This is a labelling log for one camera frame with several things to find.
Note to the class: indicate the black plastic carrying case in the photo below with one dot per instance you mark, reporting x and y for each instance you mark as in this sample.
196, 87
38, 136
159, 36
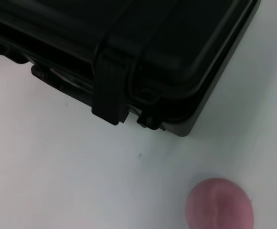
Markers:
129, 31

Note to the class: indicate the pink peach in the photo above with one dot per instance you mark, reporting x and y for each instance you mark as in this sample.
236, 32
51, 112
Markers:
220, 205

